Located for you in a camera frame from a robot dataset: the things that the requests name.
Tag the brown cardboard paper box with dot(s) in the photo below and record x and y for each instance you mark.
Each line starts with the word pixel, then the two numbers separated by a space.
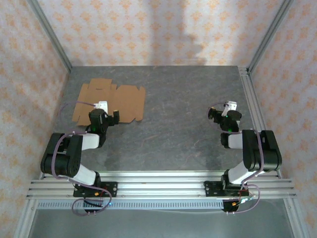
pixel 128 104

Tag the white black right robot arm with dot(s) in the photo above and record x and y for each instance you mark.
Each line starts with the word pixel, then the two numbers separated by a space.
pixel 262 151

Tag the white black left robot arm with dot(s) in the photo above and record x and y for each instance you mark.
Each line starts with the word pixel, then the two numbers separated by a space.
pixel 62 158

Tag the wide aluminium extrusion beam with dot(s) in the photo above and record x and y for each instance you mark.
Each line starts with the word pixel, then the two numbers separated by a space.
pixel 161 188

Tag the grey metal sheet panel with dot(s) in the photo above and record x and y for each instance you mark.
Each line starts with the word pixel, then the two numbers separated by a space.
pixel 161 225

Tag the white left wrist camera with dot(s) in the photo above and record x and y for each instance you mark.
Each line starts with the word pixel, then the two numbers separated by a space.
pixel 102 105

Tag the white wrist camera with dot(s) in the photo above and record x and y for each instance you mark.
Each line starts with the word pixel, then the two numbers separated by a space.
pixel 102 105
pixel 232 105

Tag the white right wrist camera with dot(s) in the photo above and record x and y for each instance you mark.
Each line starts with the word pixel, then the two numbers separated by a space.
pixel 232 105

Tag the aluminium side rail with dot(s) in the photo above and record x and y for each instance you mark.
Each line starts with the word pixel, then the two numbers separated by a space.
pixel 247 81

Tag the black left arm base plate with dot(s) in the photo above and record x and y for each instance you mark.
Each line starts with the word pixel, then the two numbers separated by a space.
pixel 112 189

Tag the narrow aluminium extrusion rail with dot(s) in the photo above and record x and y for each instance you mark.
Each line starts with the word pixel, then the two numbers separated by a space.
pixel 161 174

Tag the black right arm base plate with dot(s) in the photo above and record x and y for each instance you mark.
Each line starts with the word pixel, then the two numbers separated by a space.
pixel 210 189

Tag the aluminium frame post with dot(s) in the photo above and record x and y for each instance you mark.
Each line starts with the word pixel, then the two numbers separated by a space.
pixel 270 29
pixel 49 32

